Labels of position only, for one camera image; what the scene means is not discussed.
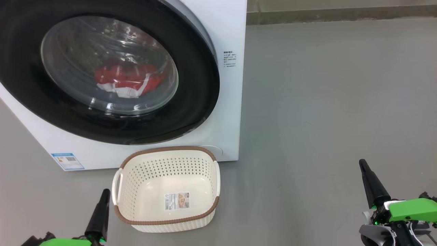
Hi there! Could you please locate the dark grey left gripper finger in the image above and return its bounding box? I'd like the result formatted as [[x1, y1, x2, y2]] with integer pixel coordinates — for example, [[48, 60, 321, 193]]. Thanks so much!
[[85, 189, 111, 242]]

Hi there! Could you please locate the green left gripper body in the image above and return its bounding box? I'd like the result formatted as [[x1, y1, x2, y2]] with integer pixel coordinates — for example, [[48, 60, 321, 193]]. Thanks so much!
[[20, 232, 107, 246]]

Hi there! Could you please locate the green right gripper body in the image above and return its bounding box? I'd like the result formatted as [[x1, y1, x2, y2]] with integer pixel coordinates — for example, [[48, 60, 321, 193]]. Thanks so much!
[[363, 197, 437, 227]]

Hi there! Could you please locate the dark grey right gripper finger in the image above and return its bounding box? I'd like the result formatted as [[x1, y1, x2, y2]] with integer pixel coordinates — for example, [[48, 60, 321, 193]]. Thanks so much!
[[359, 159, 392, 209]]

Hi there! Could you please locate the red garment with white trim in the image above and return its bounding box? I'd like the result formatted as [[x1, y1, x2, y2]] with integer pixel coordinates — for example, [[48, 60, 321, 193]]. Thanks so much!
[[95, 61, 163, 99]]

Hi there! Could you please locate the round black-rimmed washer door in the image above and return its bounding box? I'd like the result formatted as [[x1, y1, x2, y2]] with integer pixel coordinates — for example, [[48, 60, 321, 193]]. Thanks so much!
[[0, 0, 221, 145]]

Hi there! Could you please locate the printed product label sticker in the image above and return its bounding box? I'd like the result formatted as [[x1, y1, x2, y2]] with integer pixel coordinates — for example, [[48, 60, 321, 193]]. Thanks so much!
[[165, 192, 191, 211]]

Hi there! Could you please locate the cream perforated laundry basket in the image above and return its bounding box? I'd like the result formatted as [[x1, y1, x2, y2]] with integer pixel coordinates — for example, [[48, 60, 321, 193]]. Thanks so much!
[[112, 146, 221, 233]]

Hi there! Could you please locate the white front-load washing machine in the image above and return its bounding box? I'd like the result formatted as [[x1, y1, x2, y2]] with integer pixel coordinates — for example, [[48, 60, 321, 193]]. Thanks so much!
[[0, 0, 248, 171]]

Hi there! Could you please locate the stainless steel washing machine drum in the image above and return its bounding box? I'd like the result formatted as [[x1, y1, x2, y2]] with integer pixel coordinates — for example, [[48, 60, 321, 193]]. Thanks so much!
[[43, 17, 178, 113]]

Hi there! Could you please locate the blue energy label sticker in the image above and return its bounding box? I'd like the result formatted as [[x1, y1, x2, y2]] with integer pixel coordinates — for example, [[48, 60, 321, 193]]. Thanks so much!
[[51, 152, 85, 171]]

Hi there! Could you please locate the black text warning sticker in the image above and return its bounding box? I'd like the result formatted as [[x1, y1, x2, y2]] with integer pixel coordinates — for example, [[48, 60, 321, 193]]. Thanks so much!
[[223, 51, 237, 68]]

